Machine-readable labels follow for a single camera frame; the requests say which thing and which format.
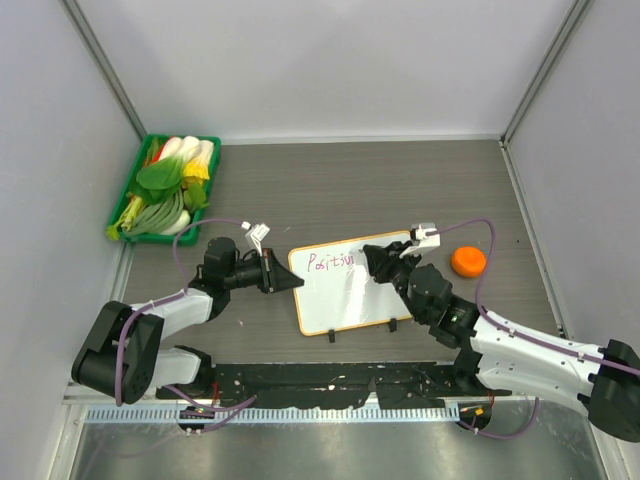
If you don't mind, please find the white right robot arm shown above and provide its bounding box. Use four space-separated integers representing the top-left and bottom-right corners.
363 242 639 443

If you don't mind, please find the orange round toy fruit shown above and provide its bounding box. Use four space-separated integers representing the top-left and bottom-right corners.
450 246 488 278

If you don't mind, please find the yellow framed whiteboard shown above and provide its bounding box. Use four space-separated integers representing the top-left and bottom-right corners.
288 230 410 336

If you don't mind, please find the yellow flower vegetable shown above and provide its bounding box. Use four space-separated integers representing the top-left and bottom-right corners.
182 156 210 189

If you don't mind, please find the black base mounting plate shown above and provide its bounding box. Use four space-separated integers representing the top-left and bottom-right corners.
175 362 511 410

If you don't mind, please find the white radish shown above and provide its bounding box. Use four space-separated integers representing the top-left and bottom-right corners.
160 210 191 236

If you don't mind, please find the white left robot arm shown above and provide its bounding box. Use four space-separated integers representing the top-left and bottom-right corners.
71 237 304 404

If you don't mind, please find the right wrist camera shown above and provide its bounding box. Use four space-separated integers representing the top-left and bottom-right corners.
399 222 441 258

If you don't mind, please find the green leafy bok choy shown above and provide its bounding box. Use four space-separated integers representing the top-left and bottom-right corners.
129 156 184 205

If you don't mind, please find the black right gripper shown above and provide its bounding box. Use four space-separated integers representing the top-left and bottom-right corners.
364 240 426 322

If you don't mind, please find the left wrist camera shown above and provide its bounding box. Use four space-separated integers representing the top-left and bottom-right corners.
241 221 270 256

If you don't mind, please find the green long beans bundle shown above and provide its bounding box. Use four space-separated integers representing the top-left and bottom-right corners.
122 192 184 237

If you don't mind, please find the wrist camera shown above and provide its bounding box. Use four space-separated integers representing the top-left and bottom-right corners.
241 221 270 256
399 222 441 258

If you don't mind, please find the slotted cable duct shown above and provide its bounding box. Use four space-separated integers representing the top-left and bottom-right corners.
85 403 459 425

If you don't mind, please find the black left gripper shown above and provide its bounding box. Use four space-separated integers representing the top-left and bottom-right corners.
225 248 303 294

